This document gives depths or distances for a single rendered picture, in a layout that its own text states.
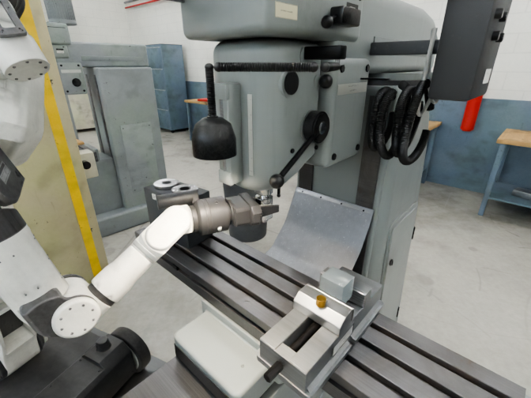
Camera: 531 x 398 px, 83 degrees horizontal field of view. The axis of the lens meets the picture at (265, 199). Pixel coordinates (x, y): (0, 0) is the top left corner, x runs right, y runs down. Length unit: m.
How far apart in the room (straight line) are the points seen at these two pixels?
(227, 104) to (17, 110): 0.37
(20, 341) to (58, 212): 1.21
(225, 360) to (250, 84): 0.68
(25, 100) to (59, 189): 1.67
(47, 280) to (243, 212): 0.40
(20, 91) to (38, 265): 0.32
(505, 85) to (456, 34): 4.02
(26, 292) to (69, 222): 1.80
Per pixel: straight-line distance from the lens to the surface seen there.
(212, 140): 0.47
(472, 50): 0.75
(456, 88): 0.75
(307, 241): 1.13
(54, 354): 1.53
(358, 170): 1.04
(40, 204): 2.38
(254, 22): 0.57
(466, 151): 4.88
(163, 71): 7.92
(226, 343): 0.94
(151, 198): 1.17
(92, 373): 1.37
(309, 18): 0.65
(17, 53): 0.64
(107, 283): 0.71
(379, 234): 1.12
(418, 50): 0.86
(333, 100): 0.75
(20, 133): 0.70
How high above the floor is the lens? 1.58
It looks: 24 degrees down
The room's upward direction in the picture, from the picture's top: straight up
